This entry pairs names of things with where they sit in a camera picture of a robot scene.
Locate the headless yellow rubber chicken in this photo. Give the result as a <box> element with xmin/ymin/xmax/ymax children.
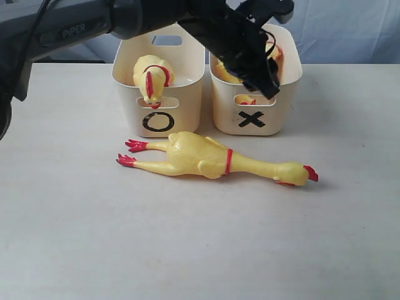
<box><xmin>214</xmin><ymin>45</ymin><xmax>284</xmax><ymax>84</ymax></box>

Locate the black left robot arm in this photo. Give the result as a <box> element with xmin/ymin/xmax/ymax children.
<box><xmin>1</xmin><ymin>0</ymin><xmax>294</xmax><ymax>134</ymax></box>

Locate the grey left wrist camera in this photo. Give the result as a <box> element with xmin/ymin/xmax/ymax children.
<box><xmin>234</xmin><ymin>0</ymin><xmax>294</xmax><ymax>26</ymax></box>

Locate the severed rubber chicken head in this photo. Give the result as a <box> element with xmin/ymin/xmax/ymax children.
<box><xmin>235</xmin><ymin>94</ymin><xmax>256</xmax><ymax>105</ymax></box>

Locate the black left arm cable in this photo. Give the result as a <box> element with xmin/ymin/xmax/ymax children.
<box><xmin>259</xmin><ymin>27</ymin><xmax>279</xmax><ymax>60</ymax></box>

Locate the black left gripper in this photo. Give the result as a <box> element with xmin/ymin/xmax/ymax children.
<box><xmin>178</xmin><ymin>1</ymin><xmax>280</xmax><ymax>99</ymax></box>

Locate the large yellow rubber chicken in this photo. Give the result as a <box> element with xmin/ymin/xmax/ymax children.
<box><xmin>116</xmin><ymin>131</ymin><xmax>319</xmax><ymax>186</ymax></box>

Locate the cream bin marked X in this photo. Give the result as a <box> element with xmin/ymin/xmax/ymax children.
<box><xmin>209</xmin><ymin>24</ymin><xmax>303</xmax><ymax>136</ymax></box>

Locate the cream bin marked O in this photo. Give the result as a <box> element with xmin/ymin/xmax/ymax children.
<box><xmin>112</xmin><ymin>24</ymin><xmax>205</xmax><ymax>138</ymax></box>

